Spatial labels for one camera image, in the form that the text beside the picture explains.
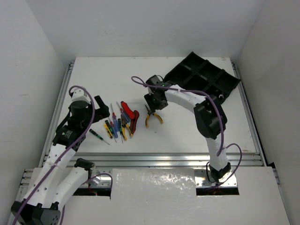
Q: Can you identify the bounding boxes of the yellow needle-nose pliers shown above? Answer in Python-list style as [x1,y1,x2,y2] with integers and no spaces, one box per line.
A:
[144,105,164,129]

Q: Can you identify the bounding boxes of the blue red screwdriver large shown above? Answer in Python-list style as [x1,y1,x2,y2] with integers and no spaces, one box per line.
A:
[110,104,119,133]

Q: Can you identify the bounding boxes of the yellow combination pliers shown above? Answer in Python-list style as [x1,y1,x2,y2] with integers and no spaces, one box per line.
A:
[120,115,133,141]

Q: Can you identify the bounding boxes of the red black folding saw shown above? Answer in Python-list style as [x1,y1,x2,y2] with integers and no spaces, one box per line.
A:
[129,110,140,136]

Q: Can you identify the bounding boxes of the red black utility knife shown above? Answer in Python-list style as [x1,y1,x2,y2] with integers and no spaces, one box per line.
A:
[120,101,135,120]

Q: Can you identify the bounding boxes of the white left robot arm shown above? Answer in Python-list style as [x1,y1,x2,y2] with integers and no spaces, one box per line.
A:
[11,95,110,225]

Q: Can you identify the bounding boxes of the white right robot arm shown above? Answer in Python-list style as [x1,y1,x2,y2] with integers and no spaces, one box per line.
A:
[144,85,231,182]

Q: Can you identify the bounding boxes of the black green precision screwdriver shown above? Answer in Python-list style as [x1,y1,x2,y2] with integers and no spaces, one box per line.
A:
[89,128,110,145]

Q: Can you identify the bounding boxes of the Pro'sKit black green screwdriver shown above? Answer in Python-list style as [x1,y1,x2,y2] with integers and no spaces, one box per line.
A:
[117,118,123,143]

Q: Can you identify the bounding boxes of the small yellow utility knife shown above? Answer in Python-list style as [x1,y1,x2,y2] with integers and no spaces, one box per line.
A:
[104,124,113,139]

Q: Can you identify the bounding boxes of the black compartment tray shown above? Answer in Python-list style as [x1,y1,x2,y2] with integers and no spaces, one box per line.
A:
[164,52,240,104]

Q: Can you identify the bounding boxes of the white front cover board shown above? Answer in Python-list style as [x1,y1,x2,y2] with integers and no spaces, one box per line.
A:
[63,167,289,225]

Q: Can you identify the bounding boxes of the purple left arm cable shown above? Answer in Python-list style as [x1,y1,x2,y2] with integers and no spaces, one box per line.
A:
[11,85,113,225]

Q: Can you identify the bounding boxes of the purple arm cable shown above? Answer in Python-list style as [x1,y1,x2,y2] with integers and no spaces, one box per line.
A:
[11,85,113,225]
[130,75,242,186]

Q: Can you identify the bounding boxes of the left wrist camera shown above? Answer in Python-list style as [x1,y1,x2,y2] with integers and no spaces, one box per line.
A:
[71,89,89,103]

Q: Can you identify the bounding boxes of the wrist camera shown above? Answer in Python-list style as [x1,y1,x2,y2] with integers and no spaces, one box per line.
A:
[71,89,89,103]
[146,75,164,86]

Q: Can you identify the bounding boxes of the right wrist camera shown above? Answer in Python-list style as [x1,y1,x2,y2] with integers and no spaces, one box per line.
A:
[146,75,164,86]

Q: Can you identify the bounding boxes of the aluminium rail frame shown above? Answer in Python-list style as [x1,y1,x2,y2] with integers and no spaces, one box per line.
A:
[7,60,282,225]

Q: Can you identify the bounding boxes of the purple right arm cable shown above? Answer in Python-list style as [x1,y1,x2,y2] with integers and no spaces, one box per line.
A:
[130,75,242,186]

